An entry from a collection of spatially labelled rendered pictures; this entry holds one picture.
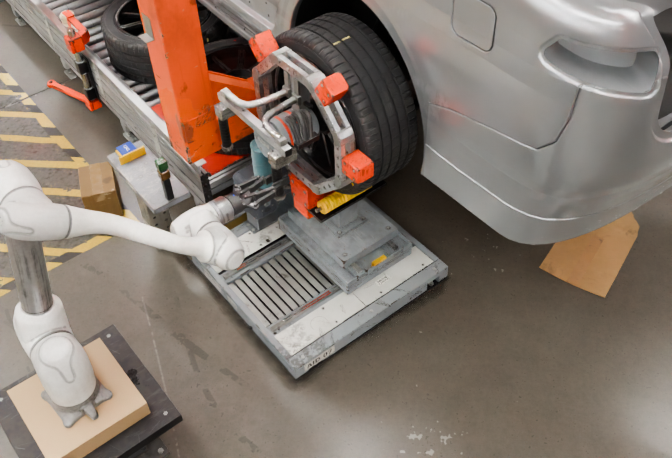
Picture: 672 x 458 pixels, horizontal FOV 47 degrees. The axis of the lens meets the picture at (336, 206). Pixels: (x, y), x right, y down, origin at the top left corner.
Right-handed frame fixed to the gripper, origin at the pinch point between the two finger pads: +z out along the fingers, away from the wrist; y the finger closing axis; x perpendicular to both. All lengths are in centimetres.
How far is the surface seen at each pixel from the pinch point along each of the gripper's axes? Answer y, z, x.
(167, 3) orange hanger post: -59, -1, 43
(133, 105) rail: -131, 2, -46
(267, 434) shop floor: 35, -38, -83
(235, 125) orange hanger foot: -59, 18, -22
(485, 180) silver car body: 53, 46, 11
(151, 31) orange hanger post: -66, -6, 31
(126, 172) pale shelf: -80, -26, -38
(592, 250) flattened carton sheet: 54, 128, -82
